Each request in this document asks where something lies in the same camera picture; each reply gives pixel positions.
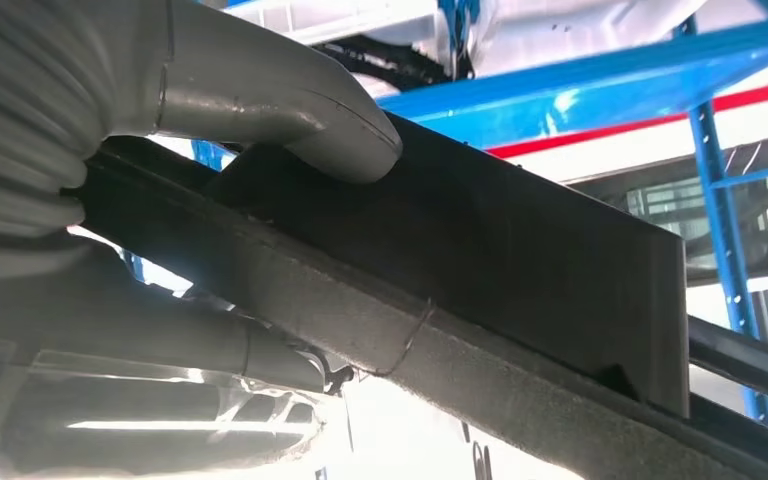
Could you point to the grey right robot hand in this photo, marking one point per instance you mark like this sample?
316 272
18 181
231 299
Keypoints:
258 86

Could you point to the black part in crate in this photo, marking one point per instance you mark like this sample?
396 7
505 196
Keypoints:
397 66

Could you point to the blue metal shelf rack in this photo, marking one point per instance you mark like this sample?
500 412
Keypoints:
556 99

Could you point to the white plastic crate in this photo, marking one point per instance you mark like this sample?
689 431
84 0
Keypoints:
357 16

